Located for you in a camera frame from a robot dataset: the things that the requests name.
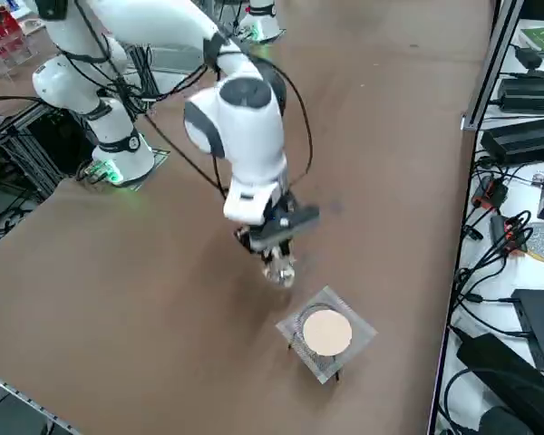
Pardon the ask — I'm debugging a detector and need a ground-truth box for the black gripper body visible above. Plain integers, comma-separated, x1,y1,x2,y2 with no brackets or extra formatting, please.
248,194,321,250

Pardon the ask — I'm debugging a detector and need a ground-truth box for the clear glass alcohol lamp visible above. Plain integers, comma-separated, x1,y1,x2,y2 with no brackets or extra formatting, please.
261,254,297,290

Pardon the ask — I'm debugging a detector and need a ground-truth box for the red and black plug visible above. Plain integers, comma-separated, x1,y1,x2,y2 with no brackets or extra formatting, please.
473,176,510,210

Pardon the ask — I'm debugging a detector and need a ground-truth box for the black adapter with red clip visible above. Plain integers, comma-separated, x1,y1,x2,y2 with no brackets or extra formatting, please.
489,213,530,256

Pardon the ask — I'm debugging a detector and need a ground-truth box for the large black power brick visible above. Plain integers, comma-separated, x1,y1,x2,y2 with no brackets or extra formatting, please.
480,116,544,167

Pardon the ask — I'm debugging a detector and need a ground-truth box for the long black power brick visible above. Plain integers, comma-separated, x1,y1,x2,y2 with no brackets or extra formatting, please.
496,76,544,114

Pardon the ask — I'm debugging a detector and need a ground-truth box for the flat black box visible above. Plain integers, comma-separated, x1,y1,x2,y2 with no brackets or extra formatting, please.
510,288,544,372

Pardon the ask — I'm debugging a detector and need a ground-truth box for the small black power adapter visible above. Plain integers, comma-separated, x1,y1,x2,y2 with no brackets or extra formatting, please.
514,44,544,71

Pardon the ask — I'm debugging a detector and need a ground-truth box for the clear acrylic rack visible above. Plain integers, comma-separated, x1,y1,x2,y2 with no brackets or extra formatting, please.
0,6,40,82

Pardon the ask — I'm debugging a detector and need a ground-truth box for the green book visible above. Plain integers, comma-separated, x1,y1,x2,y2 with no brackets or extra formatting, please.
519,25,544,56

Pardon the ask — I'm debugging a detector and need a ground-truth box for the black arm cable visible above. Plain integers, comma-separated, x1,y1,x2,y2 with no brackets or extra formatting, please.
142,111,230,200
247,52,315,189

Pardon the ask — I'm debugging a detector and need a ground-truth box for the black metal frame rack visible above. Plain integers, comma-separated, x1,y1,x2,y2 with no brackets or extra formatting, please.
0,99,96,203

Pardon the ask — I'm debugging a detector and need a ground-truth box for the silver aluminium frame post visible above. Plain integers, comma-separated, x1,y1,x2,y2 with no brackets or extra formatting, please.
461,0,527,132

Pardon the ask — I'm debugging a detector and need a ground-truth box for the silver aluminium rail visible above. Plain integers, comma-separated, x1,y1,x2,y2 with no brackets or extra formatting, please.
0,367,81,435

